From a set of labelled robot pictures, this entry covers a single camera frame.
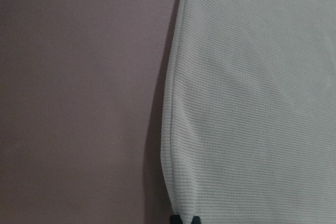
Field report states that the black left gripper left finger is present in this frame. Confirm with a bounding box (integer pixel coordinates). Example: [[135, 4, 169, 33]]
[[170, 215, 182, 224]]

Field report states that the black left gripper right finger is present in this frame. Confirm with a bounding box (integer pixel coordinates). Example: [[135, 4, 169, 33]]
[[191, 216, 201, 224]]

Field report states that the olive green long-sleeve shirt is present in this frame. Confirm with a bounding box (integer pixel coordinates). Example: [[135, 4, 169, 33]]
[[161, 0, 335, 223]]

